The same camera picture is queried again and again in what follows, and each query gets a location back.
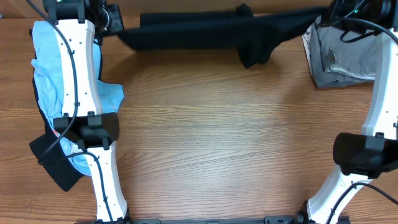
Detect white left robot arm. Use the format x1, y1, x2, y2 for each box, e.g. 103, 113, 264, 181
43, 0, 131, 223

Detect folded grey shorts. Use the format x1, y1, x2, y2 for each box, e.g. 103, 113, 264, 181
312, 26, 379, 88

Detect folded white cloth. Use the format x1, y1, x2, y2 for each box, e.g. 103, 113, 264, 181
302, 16, 323, 75

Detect light blue t-shirt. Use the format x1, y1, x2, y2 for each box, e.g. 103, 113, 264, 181
31, 20, 126, 177

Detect brown cardboard backdrop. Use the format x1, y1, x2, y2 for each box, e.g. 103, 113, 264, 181
1, 0, 332, 18

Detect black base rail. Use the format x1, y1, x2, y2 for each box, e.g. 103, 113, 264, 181
113, 214, 314, 224

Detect black garment under blue shirt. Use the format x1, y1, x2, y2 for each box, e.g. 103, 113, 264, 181
29, 27, 83, 192

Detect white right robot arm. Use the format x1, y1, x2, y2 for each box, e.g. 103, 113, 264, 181
295, 1, 397, 223

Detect black t-shirt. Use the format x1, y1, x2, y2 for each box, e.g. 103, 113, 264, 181
118, 4, 326, 68

